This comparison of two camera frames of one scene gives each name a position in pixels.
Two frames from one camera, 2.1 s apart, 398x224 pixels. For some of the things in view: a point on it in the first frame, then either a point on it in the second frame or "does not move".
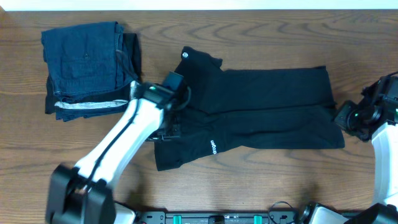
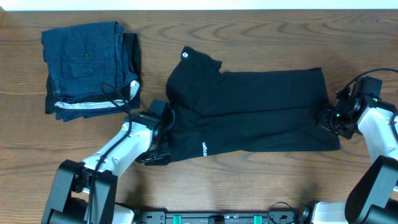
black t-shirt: x=231 y=110 does not move
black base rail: x=217 y=218 does not move
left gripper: x=176 y=134 → x=147 y=158
